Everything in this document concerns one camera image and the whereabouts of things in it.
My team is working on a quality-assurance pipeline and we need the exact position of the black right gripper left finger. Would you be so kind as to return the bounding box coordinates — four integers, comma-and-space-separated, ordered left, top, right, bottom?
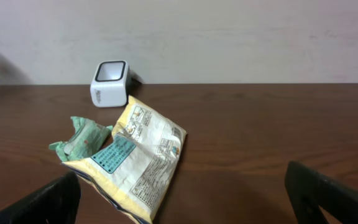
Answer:
0, 172, 81, 224

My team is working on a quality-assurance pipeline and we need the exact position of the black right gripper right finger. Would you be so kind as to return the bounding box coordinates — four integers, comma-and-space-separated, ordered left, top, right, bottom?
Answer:
285, 161, 358, 223

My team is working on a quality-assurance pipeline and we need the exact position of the green wipes packet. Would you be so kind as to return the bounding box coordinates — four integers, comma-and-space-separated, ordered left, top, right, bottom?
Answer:
48, 116, 113, 162

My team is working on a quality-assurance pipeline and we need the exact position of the white yellow snack bag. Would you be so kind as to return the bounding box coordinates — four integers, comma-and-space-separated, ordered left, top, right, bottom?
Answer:
64, 96, 187, 223

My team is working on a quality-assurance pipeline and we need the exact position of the white barcode scanner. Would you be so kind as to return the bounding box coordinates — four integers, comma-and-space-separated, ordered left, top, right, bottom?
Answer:
90, 60, 131, 108

